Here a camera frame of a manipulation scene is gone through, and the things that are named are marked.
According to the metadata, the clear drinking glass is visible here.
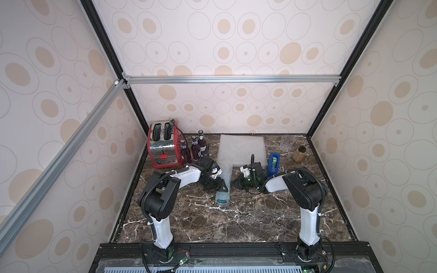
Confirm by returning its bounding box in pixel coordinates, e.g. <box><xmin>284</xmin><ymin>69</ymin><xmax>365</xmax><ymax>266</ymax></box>
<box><xmin>279</xmin><ymin>135</ymin><xmax>295</xmax><ymax>152</ymax></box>

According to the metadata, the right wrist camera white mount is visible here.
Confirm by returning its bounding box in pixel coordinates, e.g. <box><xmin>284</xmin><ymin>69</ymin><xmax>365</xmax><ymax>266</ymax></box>
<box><xmin>240</xmin><ymin>165</ymin><xmax>251</xmax><ymax>177</ymax></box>

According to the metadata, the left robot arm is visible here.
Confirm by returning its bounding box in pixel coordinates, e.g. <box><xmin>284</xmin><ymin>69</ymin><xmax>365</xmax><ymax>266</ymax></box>
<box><xmin>138</xmin><ymin>157</ymin><xmax>229</xmax><ymax>250</ymax></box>

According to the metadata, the red and chrome toaster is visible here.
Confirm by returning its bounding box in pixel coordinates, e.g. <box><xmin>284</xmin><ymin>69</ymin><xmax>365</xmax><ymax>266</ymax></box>
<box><xmin>147</xmin><ymin>120</ymin><xmax>183</xmax><ymax>169</ymax></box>

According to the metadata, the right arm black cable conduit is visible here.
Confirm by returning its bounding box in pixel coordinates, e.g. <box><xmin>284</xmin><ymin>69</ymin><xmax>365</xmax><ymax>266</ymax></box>
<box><xmin>250</xmin><ymin>153</ymin><xmax>328</xmax><ymax>219</ymax></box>

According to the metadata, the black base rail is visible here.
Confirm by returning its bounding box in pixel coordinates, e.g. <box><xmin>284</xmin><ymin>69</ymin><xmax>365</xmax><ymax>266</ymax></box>
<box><xmin>89</xmin><ymin>241</ymin><xmax>382</xmax><ymax>273</ymax></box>

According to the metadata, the black frame post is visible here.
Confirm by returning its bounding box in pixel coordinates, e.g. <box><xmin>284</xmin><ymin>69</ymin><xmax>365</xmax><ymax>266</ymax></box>
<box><xmin>307</xmin><ymin>0</ymin><xmax>394</xmax><ymax>139</ymax></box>
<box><xmin>80</xmin><ymin>0</ymin><xmax>149</xmax><ymax>134</ymax></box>

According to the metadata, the black left frame post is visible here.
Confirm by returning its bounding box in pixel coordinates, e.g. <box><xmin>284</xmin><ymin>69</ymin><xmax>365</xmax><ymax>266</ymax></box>
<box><xmin>80</xmin><ymin>0</ymin><xmax>149</xmax><ymax>134</ymax></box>

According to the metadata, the black toaster power cord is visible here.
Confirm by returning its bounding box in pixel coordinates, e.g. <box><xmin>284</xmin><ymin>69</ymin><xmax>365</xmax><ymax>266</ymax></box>
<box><xmin>170</xmin><ymin>119</ymin><xmax>190</xmax><ymax>150</ymax></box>

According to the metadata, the purple bottle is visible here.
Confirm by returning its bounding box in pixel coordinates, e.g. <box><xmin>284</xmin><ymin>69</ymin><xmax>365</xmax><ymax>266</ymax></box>
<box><xmin>198</xmin><ymin>130</ymin><xmax>208</xmax><ymax>156</ymax></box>
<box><xmin>191</xmin><ymin>135</ymin><xmax>201</xmax><ymax>161</ymax></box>
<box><xmin>180</xmin><ymin>139</ymin><xmax>192</xmax><ymax>164</ymax></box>

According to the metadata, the diagonal aluminium frame bar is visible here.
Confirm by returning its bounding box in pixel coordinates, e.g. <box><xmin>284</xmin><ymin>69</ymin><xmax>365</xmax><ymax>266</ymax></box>
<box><xmin>1</xmin><ymin>79</ymin><xmax>127</xmax><ymax>255</ymax></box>

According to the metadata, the brown spice jar black lid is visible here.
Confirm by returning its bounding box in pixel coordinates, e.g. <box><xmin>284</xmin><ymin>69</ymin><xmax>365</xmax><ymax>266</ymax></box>
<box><xmin>292</xmin><ymin>146</ymin><xmax>306</xmax><ymax>163</ymax></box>

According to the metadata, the blue liquid glass bottle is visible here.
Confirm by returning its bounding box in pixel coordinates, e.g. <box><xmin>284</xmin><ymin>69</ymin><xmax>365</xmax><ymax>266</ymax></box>
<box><xmin>215</xmin><ymin>192</ymin><xmax>230</xmax><ymax>206</ymax></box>

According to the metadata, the horizontal aluminium frame bar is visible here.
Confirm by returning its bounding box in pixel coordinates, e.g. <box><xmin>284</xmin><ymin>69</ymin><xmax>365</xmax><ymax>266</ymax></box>
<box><xmin>125</xmin><ymin>75</ymin><xmax>341</xmax><ymax>85</ymax></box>

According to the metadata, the stack of bubble wrap sheets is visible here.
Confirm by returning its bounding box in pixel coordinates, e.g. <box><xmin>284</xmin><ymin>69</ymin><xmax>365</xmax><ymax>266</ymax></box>
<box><xmin>217</xmin><ymin>134</ymin><xmax>267</xmax><ymax>168</ymax></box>

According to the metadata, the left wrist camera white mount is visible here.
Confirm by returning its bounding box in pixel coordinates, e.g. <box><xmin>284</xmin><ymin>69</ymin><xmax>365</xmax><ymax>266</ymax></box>
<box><xmin>210</xmin><ymin>164</ymin><xmax>222</xmax><ymax>179</ymax></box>

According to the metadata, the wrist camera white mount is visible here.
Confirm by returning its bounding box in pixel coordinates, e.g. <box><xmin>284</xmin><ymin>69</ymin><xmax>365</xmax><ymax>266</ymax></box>
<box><xmin>240</xmin><ymin>165</ymin><xmax>251</xmax><ymax>177</ymax></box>
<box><xmin>210</xmin><ymin>164</ymin><xmax>222</xmax><ymax>179</ymax></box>

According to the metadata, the blue tape dispenser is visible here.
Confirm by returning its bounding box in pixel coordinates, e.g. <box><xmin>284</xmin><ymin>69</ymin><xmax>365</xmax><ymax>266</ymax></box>
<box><xmin>267</xmin><ymin>153</ymin><xmax>280</xmax><ymax>177</ymax></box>

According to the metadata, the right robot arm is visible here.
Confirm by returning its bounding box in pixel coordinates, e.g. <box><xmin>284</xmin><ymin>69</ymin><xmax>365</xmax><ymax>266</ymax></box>
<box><xmin>231</xmin><ymin>164</ymin><xmax>327</xmax><ymax>262</ymax></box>

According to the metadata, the black right frame post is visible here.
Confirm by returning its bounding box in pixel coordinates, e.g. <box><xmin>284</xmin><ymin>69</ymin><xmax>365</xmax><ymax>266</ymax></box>
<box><xmin>307</xmin><ymin>0</ymin><xmax>394</xmax><ymax>139</ymax></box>

